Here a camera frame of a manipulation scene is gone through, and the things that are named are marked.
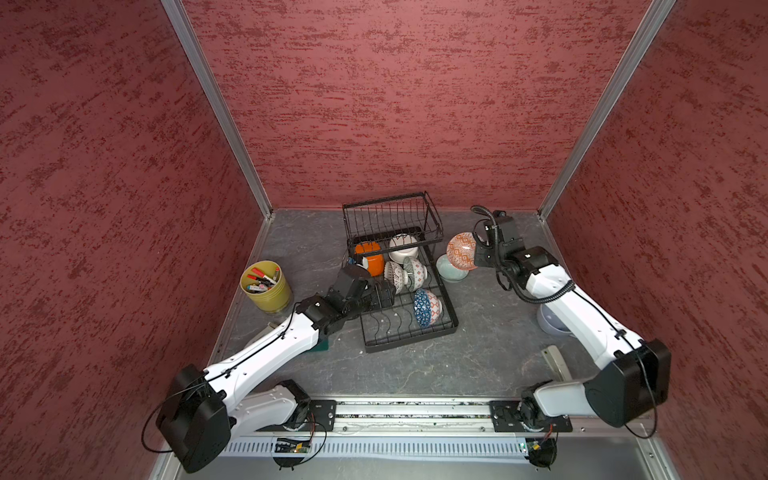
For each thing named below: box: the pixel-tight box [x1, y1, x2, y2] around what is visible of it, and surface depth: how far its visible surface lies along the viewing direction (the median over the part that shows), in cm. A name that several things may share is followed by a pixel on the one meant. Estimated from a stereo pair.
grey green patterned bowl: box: [403, 256, 428, 292], surface depth 92 cm
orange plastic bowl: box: [353, 241, 385, 277], surface depth 99 cm
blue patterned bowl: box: [414, 289, 442, 328], surface depth 91 cm
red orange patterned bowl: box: [446, 231, 478, 271], surface depth 89 cm
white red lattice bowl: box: [384, 261, 409, 295], surface depth 91 cm
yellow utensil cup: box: [239, 260, 292, 313], surface depth 87 cm
